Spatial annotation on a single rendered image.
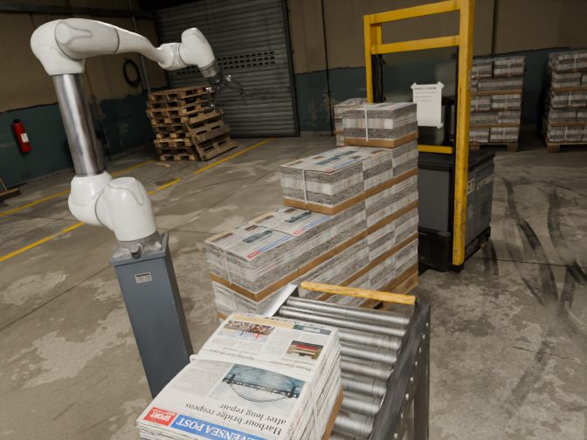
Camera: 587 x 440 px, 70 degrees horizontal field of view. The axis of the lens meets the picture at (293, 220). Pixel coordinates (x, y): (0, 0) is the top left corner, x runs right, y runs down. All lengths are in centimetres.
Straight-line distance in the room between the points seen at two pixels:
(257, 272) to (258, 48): 804
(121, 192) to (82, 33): 54
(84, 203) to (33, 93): 733
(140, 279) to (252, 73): 832
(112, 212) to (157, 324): 49
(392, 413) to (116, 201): 115
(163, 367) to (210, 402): 108
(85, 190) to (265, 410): 121
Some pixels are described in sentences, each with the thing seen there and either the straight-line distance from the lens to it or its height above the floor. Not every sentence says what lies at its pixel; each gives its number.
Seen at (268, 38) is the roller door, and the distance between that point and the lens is 953.
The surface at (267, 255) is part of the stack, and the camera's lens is 193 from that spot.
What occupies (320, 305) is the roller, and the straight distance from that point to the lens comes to 154.
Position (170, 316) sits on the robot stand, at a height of 71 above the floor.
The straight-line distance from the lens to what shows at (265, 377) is 92.
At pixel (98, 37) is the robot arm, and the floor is 176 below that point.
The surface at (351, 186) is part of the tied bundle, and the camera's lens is 232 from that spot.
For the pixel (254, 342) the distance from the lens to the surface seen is 101.
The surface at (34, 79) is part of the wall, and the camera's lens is 914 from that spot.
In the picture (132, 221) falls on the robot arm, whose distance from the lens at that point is 166.
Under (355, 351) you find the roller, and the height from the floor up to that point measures 79.
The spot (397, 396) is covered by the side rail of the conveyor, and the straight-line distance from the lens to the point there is 119.
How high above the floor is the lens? 163
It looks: 21 degrees down
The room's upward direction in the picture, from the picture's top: 7 degrees counter-clockwise
